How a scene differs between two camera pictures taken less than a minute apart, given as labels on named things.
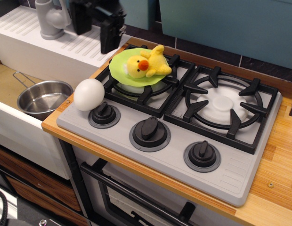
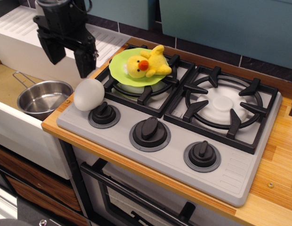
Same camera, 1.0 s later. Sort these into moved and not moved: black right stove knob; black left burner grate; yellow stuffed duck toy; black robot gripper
Moved: black robot gripper
Not moved: yellow stuffed duck toy; black right stove knob; black left burner grate
